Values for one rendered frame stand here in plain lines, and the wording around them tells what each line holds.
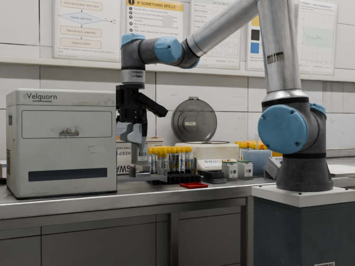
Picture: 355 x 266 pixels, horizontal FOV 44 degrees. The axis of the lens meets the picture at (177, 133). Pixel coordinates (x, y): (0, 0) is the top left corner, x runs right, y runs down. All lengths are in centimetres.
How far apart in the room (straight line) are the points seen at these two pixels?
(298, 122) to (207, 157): 77
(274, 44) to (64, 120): 60
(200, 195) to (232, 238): 96
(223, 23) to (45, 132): 60
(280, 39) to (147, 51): 40
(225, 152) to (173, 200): 51
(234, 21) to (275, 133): 41
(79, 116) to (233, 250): 133
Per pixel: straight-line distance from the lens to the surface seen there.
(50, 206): 124
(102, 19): 200
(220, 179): 152
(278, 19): 113
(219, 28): 135
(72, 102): 128
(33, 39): 193
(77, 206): 126
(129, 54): 135
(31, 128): 125
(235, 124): 227
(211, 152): 178
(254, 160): 169
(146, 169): 140
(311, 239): 119
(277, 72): 111
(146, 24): 208
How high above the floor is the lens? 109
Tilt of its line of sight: 2 degrees down
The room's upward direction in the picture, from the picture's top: straight up
